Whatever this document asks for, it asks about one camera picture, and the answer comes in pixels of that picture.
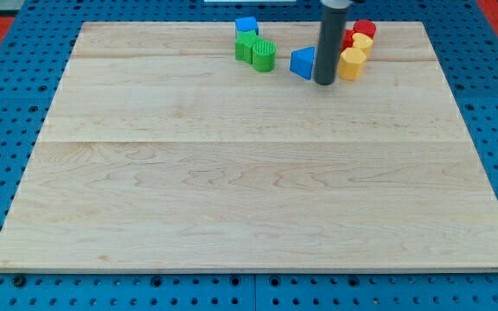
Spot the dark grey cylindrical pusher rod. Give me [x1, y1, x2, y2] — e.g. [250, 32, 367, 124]
[313, 0, 353, 86]

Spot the blue triangle block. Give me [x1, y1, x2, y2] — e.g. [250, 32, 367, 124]
[289, 47, 315, 80]

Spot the blue cube block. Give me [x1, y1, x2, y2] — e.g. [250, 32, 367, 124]
[234, 16, 259, 36]

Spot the red block behind rod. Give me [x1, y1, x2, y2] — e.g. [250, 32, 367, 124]
[342, 29, 354, 51]

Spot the yellow heart block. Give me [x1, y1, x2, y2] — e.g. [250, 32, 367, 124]
[352, 33, 374, 58]

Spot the red cylinder block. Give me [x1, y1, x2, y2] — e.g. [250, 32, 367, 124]
[353, 19, 377, 39]

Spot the yellow hexagon block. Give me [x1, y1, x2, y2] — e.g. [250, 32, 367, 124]
[338, 48, 367, 80]

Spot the green cylinder block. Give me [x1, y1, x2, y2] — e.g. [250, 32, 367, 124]
[252, 40, 277, 73]

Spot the green star block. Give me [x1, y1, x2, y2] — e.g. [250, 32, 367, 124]
[234, 30, 261, 64]

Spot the wooden board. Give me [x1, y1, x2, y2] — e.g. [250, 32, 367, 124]
[0, 22, 498, 274]

